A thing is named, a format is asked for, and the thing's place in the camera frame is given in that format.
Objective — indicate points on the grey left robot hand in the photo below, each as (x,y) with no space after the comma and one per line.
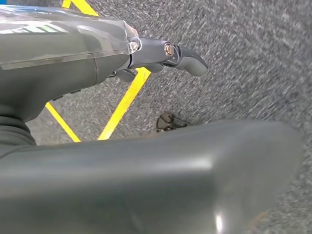
(146,181)

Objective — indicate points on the yellow floor tape line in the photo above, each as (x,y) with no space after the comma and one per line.
(82,5)
(124,103)
(63,122)

